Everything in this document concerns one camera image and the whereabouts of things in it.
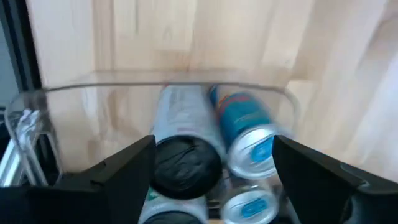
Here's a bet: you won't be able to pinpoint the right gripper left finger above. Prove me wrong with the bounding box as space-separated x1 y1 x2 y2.
0 134 157 224

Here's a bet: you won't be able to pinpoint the clear plastic bin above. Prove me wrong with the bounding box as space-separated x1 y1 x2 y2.
4 81 302 224

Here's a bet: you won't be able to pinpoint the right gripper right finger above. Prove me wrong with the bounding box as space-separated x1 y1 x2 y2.
272 134 398 224

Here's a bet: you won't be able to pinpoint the slim blue can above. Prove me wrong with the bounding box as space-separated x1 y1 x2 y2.
207 84 295 180
220 183 282 224

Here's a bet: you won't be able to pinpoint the slim silver can black top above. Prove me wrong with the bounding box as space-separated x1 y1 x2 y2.
149 84 227 200
138 186 210 224

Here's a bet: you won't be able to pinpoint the silver metal bar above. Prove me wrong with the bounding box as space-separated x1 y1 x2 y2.
0 139 25 187

